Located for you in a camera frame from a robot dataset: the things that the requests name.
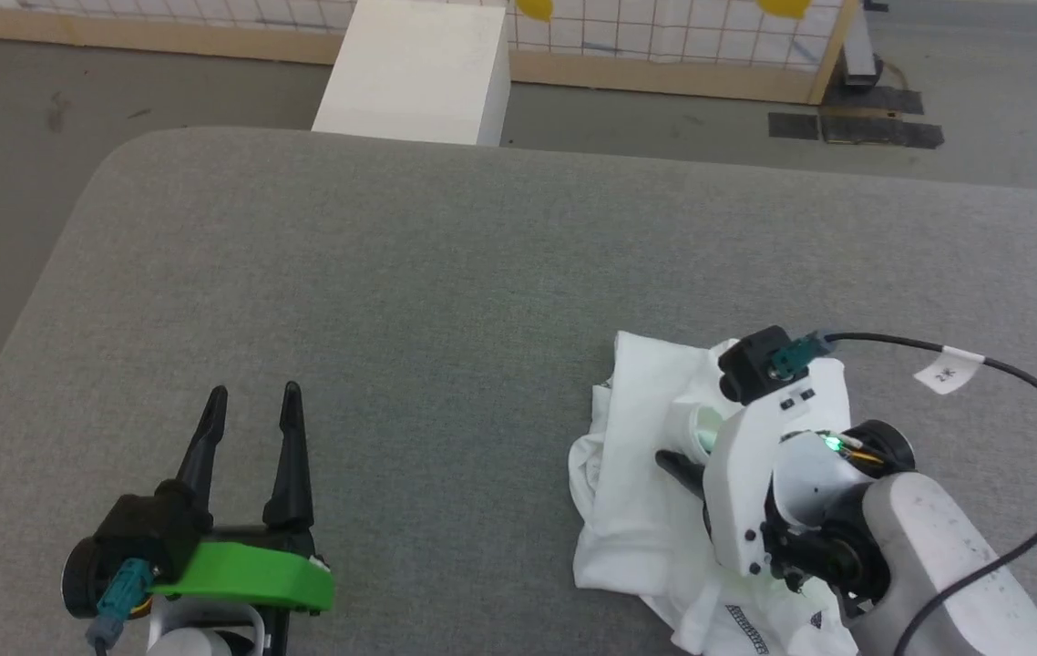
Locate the long black floor tape patch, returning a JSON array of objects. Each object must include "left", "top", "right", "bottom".
[{"left": 820, "top": 115, "right": 945, "bottom": 150}]

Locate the small black floor tape patch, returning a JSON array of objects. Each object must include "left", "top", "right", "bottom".
[{"left": 767, "top": 110, "right": 821, "bottom": 142}]

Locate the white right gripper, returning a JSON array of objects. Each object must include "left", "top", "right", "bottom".
[{"left": 654, "top": 367, "right": 852, "bottom": 579}]

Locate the black floor tape under foot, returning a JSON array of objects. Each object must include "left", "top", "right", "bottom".
[{"left": 823, "top": 85, "right": 926, "bottom": 117}]

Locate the white garment with black stitching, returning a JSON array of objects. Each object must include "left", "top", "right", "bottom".
[{"left": 568, "top": 329, "right": 858, "bottom": 656}]

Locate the white right cable label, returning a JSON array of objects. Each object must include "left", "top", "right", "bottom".
[{"left": 914, "top": 347, "right": 986, "bottom": 396}]

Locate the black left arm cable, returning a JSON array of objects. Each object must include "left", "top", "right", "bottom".
[{"left": 86, "top": 560, "right": 155, "bottom": 656}]

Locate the metal partition foot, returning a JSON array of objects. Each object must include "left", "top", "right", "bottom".
[{"left": 841, "top": 0, "right": 886, "bottom": 91}]

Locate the white box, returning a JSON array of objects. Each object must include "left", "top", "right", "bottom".
[{"left": 311, "top": 0, "right": 513, "bottom": 148}]

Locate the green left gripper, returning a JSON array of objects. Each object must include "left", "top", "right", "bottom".
[{"left": 148, "top": 380, "right": 336, "bottom": 614}]

